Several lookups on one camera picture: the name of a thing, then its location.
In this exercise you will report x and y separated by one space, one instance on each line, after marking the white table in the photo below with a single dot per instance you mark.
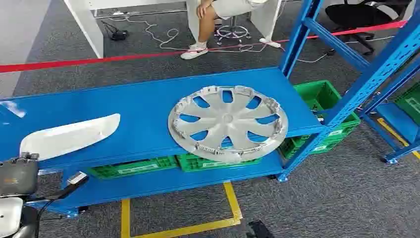
85 26

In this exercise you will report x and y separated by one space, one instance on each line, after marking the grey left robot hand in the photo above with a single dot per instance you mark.
18 177

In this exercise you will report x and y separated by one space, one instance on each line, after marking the silver plastic hubcap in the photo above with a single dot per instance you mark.
226 119

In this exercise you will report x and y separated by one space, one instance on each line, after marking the red barrier tape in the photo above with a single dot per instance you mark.
65 62

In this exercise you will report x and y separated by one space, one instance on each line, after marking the green plastic crate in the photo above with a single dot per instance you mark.
131 168
320 95
298 146
197 163
410 105

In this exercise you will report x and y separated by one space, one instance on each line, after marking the blue metal shelf rack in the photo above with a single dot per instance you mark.
131 105
393 120

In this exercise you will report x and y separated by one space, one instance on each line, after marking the white curved plastic part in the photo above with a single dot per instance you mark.
65 138

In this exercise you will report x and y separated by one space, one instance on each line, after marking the person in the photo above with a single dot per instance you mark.
206 29

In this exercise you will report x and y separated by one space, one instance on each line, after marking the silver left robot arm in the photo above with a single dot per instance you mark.
10 216

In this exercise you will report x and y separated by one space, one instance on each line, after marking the yellow floor tape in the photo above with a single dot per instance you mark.
125 216
392 133

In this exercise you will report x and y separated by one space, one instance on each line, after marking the black office chair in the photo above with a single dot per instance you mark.
357 14

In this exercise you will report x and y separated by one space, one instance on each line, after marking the chrome stool base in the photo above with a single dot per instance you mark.
232 32

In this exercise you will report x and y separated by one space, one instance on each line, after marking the white power strip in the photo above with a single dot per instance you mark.
270 43

